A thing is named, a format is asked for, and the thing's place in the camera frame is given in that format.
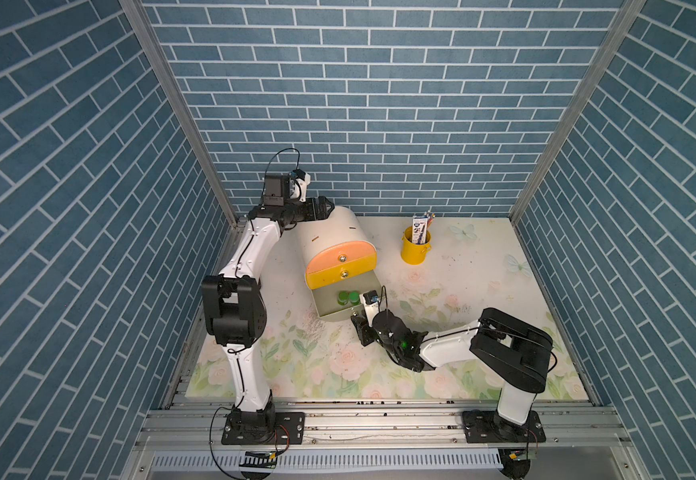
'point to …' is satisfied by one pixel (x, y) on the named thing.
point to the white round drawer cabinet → (345, 224)
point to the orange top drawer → (340, 253)
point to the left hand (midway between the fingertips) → (330, 205)
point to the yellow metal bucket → (411, 253)
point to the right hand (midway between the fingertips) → (357, 316)
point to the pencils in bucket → (430, 217)
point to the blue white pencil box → (419, 230)
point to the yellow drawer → (333, 274)
